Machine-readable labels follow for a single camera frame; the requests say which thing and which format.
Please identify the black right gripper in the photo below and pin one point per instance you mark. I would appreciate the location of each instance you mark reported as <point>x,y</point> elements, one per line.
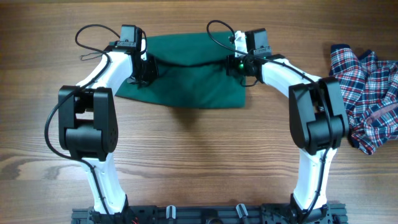
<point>230,66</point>

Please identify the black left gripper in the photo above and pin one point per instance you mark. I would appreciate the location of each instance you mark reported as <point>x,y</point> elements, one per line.
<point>153,72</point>

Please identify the dark green cloth garment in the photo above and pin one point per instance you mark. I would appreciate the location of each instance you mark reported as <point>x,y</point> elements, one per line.
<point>193,73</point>

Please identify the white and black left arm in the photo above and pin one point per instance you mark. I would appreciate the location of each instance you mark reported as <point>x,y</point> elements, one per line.
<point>88,127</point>

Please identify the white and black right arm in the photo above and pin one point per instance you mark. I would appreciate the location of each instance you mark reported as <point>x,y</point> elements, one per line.
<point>317,122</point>

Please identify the plaid red blue shirt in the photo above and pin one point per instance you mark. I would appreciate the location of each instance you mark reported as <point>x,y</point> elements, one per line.
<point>369,88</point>

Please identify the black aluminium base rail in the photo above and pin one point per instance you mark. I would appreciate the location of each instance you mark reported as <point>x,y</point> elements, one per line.
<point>265,213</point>

